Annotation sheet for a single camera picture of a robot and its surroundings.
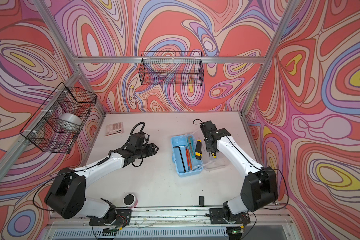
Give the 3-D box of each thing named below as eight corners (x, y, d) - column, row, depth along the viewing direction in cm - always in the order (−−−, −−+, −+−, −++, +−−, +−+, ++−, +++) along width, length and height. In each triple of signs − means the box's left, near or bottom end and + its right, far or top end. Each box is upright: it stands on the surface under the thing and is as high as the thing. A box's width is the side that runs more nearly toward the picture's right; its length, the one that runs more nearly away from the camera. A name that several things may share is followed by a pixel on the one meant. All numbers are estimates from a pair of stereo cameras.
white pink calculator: (106, 136, 107) (105, 134, 105) (106, 126, 113) (105, 124, 111) (123, 132, 109) (122, 131, 107) (123, 123, 115) (122, 121, 113)
